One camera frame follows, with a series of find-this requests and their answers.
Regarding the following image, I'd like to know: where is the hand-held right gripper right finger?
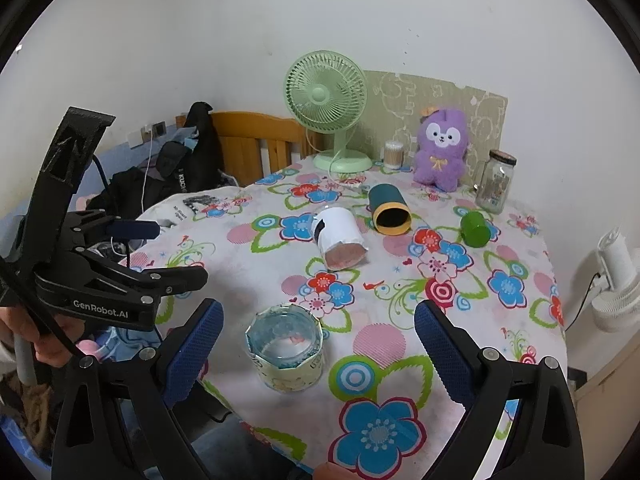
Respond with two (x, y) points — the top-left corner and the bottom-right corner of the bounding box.
(414, 300), (586, 480)

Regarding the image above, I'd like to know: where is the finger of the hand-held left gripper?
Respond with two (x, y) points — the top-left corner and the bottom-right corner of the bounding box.
(62, 210), (162, 251)
(75, 247), (209, 307)

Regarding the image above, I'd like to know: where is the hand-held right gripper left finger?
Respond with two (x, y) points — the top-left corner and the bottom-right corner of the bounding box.
(51, 298), (224, 480)

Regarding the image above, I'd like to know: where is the clear glass cup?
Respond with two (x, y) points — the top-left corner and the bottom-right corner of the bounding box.
(244, 304), (326, 395)

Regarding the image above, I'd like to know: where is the white cup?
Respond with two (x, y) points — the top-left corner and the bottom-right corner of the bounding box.
(311, 206), (368, 271)

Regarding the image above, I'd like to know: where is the teal and yellow cup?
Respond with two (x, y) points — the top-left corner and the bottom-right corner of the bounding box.
(367, 183), (413, 237)

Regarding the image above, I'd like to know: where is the person's left hand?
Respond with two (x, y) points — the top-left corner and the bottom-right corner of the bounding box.
(0, 305), (86, 368)

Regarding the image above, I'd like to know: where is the white printed cloth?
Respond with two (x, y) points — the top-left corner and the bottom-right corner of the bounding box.
(135, 187), (251, 231)

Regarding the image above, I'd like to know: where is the black clothing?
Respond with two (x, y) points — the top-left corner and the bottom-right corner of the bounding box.
(87, 170), (176, 221)

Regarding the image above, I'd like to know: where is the floral tablecloth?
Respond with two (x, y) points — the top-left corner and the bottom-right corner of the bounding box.
(135, 157), (568, 480)

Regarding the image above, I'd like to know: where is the black bag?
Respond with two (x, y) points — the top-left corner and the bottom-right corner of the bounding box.
(155, 101), (223, 193)

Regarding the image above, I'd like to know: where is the green round lid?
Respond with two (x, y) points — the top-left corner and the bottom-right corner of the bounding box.
(460, 210), (490, 248)

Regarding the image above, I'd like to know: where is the glass jar with brown lid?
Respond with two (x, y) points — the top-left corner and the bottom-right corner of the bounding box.
(474, 149), (518, 212)

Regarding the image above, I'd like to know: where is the beige cabinet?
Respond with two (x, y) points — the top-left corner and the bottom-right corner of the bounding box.
(570, 345), (640, 461)

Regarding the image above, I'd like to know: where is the white standing fan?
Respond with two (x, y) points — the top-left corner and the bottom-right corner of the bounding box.
(590, 227), (640, 333)

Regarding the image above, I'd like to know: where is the purple plush toy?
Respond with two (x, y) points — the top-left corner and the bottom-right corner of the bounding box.
(412, 106), (471, 193)

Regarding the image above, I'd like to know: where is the cotton swab container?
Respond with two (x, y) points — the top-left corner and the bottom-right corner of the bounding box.
(382, 141), (405, 170)

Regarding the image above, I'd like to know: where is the green desk fan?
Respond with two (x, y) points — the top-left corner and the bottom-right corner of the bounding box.
(284, 50), (373, 173)

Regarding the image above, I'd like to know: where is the beige patterned board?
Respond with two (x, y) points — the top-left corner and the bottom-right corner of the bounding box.
(362, 70), (508, 181)

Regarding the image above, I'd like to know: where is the black power cable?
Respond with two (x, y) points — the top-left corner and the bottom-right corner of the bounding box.
(565, 272), (603, 331)

